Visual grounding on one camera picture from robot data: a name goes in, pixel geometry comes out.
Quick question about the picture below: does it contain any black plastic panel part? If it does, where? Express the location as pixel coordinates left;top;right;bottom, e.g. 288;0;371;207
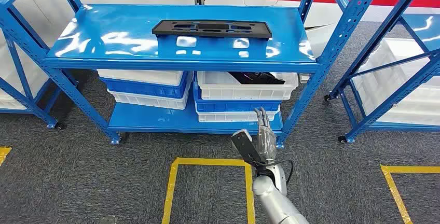
152;20;273;39

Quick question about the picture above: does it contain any black curved plastic part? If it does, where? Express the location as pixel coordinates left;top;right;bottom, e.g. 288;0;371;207
228;72;286;86

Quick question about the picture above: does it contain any blue metal shelf rack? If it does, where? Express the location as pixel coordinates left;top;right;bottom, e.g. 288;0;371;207
324;0;440;144
0;0;389;149
0;33;80;130

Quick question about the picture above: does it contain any yellow floor tape square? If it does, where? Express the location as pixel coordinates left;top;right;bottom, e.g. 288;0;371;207
161;158;256;224
380;164;440;224
0;147;12;166

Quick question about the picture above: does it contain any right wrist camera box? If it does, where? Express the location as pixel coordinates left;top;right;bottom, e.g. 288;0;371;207
231;129;267;168

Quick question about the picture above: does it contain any black camera cable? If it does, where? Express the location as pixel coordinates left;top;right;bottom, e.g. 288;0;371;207
265;160;295;185

